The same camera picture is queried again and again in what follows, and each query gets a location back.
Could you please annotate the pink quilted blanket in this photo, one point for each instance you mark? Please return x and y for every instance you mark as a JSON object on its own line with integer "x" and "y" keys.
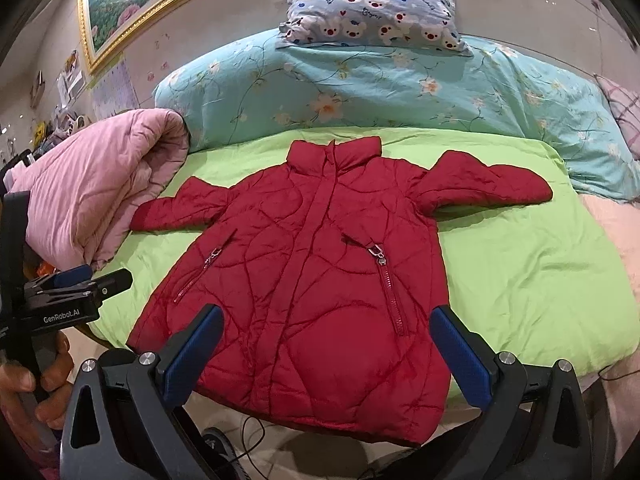
{"x": 85, "y": 191}

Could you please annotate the lime green bed sheet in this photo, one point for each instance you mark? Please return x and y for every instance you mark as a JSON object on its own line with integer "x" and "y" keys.
{"x": 544, "y": 282}

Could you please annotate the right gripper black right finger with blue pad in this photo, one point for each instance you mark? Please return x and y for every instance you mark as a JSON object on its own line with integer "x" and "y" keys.
{"x": 532, "y": 424}

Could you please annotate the person's left hand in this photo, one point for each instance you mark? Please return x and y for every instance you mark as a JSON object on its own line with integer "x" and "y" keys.
{"x": 51, "y": 412}

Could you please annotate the bear print pillow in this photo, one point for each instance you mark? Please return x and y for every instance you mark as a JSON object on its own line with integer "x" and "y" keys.
{"x": 412, "y": 24}

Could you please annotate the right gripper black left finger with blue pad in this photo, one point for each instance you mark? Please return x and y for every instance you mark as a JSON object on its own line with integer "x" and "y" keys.
{"x": 126, "y": 418}

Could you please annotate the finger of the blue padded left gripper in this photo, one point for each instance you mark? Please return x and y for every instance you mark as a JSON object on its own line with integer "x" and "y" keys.
{"x": 72, "y": 277}

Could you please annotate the purple wall calendar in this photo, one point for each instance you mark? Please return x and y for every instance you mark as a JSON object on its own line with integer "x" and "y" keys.
{"x": 113, "y": 92}

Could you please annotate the red quilted puffer jacket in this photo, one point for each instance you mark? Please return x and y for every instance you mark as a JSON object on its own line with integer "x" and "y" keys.
{"x": 327, "y": 269}

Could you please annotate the teal floral duvet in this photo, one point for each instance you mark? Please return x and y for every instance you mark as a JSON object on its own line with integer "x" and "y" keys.
{"x": 253, "y": 87}

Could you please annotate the pink plaid pillow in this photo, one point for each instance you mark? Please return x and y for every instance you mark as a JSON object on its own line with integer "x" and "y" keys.
{"x": 624, "y": 106}

